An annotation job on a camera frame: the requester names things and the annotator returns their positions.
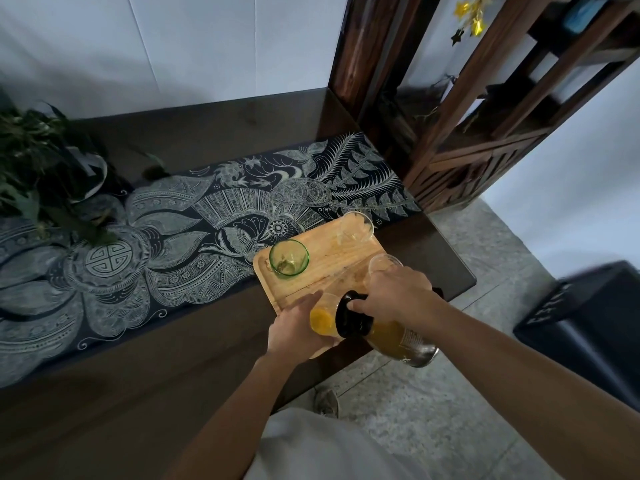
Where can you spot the person's right forearm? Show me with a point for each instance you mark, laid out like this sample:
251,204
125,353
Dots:
525,394

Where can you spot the black patterned table runner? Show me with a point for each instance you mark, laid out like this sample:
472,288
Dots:
190,234

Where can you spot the person's left forearm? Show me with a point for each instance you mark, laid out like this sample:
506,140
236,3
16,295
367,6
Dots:
235,419

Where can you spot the orange juice bottle black cap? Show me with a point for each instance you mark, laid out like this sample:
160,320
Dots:
395,342

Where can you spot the person's left thumb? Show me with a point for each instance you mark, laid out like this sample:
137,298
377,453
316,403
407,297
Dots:
309,301

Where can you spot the person's left hand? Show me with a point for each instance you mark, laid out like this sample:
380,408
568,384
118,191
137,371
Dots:
290,334

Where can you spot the person's right hand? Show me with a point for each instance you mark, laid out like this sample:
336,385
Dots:
400,299

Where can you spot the person's grey shoe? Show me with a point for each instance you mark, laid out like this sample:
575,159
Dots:
327,402

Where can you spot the clear drinking glass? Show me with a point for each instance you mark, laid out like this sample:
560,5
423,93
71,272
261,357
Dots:
356,229
381,264

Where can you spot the black box stool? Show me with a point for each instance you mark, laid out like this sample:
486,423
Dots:
590,334

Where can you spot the gold star decoration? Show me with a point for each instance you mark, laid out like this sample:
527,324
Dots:
472,17

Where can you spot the glass of orange juice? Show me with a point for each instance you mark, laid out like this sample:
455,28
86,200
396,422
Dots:
325,322

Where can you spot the person's right thumb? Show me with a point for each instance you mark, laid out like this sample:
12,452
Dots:
364,305

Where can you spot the person's white shorts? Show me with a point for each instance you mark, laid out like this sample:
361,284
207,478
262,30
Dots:
325,449

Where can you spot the green drinking glass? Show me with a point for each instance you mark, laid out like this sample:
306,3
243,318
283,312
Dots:
290,258

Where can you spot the dark wooden shelf unit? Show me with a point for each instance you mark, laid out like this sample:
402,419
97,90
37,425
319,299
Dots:
480,139

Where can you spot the green leafy plant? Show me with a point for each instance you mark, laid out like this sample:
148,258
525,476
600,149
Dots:
40,164

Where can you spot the wooden serving tray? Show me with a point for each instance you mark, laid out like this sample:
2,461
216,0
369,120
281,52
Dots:
330,259

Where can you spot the blue item on shelf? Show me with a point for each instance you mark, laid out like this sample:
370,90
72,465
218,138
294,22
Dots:
582,14

